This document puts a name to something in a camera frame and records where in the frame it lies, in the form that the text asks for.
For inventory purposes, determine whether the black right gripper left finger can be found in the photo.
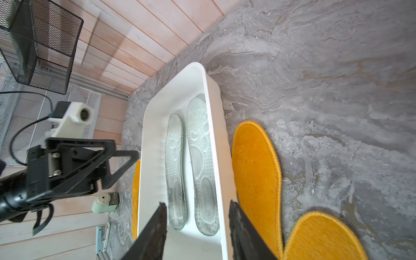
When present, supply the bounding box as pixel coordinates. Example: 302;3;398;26
122;203;167;260

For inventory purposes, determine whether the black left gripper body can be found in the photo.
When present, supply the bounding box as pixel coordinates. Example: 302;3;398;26
26;138;139;203

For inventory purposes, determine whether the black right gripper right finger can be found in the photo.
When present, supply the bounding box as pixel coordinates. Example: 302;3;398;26
229;200;277;260

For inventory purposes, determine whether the white textured insole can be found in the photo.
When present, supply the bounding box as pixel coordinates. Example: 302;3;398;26
165;113;187;231
186;97;219;236

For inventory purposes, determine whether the white plastic storage box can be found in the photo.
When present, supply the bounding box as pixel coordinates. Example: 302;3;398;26
138;62;237;260

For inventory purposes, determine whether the pale green small device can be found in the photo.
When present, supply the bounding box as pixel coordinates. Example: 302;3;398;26
92;192;120;214

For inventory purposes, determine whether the yellow fuzzy insole lower right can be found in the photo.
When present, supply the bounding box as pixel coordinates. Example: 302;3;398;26
283;211;368;260

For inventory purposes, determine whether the yellow fuzzy insole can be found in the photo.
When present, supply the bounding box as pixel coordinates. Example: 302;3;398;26
131;160;141;240
232;121;283;259
283;211;368;260

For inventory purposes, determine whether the yellow fuzzy insole upper left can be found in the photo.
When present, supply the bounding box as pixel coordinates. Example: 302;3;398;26
131;160;141;240

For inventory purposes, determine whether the yellow fuzzy insole upper right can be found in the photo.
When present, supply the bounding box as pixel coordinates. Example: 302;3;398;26
232;121;283;259

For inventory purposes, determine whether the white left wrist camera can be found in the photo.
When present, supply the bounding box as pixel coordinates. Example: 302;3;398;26
45;101;94;139

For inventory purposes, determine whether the black wire mesh basket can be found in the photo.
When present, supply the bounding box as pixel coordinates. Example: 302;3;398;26
1;1;84;95

